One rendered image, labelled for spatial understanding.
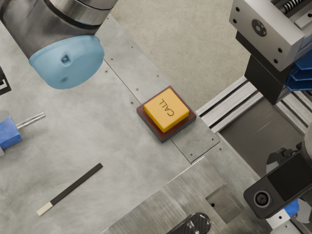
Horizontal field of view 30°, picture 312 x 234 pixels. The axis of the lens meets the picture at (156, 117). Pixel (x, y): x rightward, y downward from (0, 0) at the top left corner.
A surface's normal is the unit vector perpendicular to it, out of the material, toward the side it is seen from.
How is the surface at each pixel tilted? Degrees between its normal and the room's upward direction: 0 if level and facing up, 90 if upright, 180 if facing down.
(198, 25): 0
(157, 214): 3
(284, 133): 0
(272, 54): 90
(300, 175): 30
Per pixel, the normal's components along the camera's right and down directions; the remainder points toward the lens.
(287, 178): -0.42, -0.12
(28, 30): -0.61, 0.12
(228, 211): 0.01, -0.41
